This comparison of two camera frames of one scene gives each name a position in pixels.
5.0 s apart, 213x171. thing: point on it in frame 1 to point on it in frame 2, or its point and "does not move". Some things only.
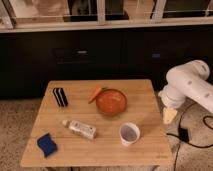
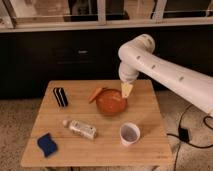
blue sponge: [46, 144] does not move
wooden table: [90, 123] does not move
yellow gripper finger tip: [168, 115] to [126, 88]
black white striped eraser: [60, 96] does not move
